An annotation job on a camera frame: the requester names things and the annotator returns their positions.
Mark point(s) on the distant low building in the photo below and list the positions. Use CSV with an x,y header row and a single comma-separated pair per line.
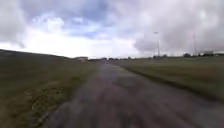
x,y
81,58

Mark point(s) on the grey asphalt path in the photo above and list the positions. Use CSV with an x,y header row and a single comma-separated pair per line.
x,y
116,100

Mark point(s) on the tall lamp pole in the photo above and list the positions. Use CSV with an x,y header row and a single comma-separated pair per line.
x,y
158,46

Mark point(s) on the flat grass field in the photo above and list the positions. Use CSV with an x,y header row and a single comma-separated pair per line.
x,y
186,71

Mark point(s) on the grass field with slope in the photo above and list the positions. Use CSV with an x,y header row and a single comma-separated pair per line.
x,y
30,83

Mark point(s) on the thin mast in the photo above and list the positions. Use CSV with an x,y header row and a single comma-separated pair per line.
x,y
195,45

